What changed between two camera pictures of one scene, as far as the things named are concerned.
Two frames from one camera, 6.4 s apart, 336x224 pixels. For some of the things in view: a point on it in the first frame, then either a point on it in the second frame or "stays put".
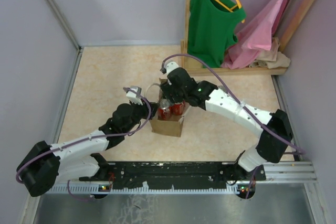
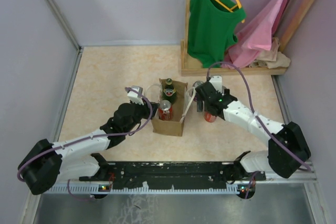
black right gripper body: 175,96 to 206,108
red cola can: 178,107 to 209,117
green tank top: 214,15 stays put
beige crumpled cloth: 271,58 stays put
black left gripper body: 140,112 stays put
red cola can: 165,112 stays put
